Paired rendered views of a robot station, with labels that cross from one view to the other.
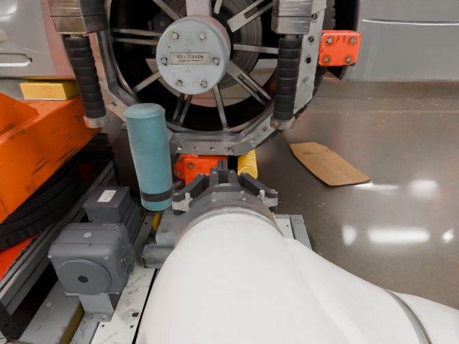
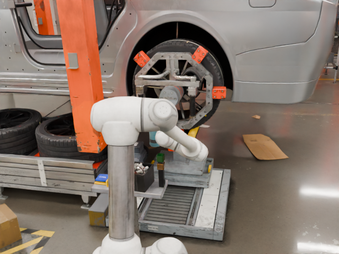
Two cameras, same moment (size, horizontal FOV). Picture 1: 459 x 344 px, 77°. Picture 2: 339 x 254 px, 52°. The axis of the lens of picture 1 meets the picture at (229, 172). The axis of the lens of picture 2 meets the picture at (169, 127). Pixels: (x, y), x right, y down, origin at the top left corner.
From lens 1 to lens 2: 1.73 m
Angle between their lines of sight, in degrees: 14
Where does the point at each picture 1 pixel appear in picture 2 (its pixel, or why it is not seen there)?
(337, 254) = (245, 189)
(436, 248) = (303, 191)
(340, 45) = (218, 92)
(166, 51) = (162, 96)
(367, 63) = (239, 96)
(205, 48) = (172, 96)
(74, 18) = (141, 90)
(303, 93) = (208, 107)
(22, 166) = not seen: hidden behind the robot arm
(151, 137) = not seen: hidden behind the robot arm
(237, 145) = (185, 125)
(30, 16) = (116, 76)
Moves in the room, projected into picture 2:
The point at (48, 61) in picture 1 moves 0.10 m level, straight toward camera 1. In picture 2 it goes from (119, 91) to (122, 94)
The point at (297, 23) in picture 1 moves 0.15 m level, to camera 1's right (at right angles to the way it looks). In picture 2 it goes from (192, 93) to (217, 93)
